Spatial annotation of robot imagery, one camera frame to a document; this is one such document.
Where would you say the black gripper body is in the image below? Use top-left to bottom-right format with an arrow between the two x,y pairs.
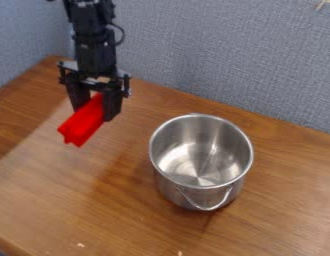
57,28 -> 130,97

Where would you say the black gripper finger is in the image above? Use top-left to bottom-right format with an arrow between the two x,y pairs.
66,84 -> 90,111
102,90 -> 122,122

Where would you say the red plastic block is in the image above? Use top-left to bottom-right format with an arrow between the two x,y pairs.
57,93 -> 103,147

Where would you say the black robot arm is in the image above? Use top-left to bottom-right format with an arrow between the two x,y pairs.
57,0 -> 130,121

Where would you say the black cable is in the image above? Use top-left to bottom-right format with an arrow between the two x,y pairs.
106,21 -> 126,47

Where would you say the metal pot with handle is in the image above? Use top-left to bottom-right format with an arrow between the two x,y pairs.
149,113 -> 253,211

